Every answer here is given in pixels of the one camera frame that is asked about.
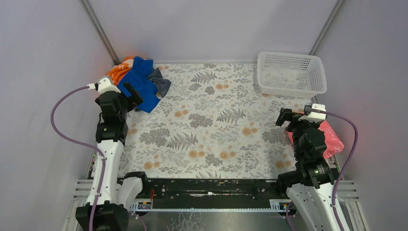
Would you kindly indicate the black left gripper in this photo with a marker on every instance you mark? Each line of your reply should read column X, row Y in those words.
column 133, row 96

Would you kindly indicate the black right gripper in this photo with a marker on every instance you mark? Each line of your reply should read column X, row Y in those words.
column 287, row 116

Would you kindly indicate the blue towel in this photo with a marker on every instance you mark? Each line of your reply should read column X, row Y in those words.
column 137, row 77

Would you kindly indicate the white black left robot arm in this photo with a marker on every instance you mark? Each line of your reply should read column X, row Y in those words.
column 107, row 207

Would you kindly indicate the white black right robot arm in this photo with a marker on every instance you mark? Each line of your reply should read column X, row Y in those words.
column 312, row 186

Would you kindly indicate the dark grey towel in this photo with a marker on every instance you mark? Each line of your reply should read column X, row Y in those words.
column 162, row 85

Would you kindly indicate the orange white towel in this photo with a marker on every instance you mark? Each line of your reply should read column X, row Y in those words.
column 117, row 72

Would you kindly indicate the white plastic basket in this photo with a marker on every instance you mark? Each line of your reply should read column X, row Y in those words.
column 290, row 74

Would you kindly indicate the pink patterned towel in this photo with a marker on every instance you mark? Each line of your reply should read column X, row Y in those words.
column 333, row 142

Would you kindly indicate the floral tablecloth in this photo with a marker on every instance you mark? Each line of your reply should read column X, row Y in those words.
column 213, row 123

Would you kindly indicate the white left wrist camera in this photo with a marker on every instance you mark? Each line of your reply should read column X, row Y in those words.
column 104, row 85

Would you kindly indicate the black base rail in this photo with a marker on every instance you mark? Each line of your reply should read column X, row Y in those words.
column 210, row 195

